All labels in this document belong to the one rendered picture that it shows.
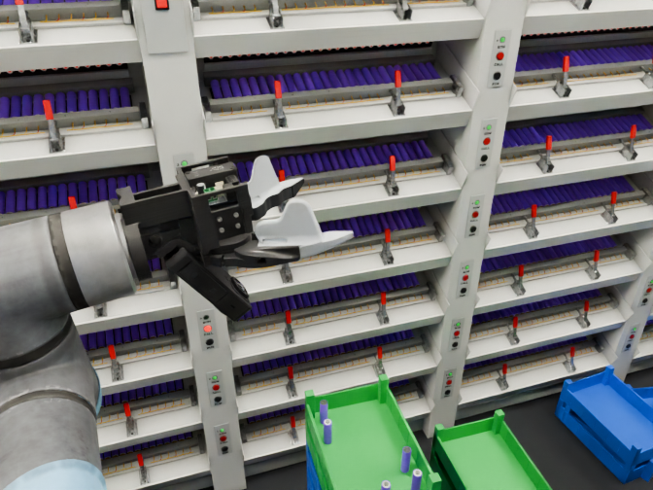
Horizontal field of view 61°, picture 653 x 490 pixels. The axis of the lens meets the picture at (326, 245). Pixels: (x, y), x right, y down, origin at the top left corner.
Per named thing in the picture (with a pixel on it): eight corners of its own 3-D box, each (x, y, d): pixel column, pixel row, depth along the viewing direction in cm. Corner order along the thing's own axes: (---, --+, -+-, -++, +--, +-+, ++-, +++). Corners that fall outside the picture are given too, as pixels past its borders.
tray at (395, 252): (448, 265, 152) (463, 233, 141) (224, 307, 136) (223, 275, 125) (419, 210, 163) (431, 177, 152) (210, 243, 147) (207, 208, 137)
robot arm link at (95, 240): (94, 326, 50) (86, 269, 58) (150, 309, 52) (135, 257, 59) (62, 242, 45) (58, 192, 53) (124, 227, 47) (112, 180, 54)
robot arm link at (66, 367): (10, 486, 52) (-48, 395, 45) (14, 399, 61) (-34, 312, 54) (114, 447, 55) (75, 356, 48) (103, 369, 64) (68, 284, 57)
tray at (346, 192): (457, 200, 141) (474, 160, 131) (216, 238, 126) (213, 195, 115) (426, 147, 153) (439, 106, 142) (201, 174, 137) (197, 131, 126)
